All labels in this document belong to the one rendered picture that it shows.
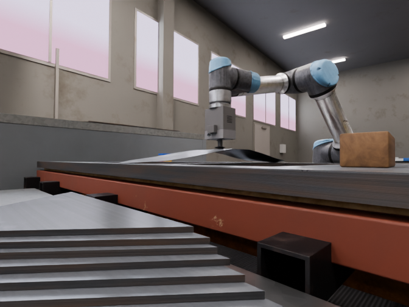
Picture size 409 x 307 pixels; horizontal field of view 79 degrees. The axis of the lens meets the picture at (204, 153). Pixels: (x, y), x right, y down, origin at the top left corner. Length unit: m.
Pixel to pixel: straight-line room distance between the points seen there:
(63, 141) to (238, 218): 1.19
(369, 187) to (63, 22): 4.65
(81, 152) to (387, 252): 1.34
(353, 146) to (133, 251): 0.33
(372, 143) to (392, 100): 12.04
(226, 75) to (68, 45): 3.94
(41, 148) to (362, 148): 1.28
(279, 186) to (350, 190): 0.07
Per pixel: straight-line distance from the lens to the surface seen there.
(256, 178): 0.30
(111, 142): 1.50
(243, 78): 0.89
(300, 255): 0.24
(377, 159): 0.41
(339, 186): 0.27
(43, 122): 1.40
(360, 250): 0.27
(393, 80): 12.63
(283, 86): 1.20
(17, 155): 1.38
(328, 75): 1.17
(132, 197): 0.53
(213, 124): 0.82
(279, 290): 0.23
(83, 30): 4.84
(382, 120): 12.34
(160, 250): 0.23
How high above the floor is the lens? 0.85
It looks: 1 degrees up
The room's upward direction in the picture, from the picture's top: straight up
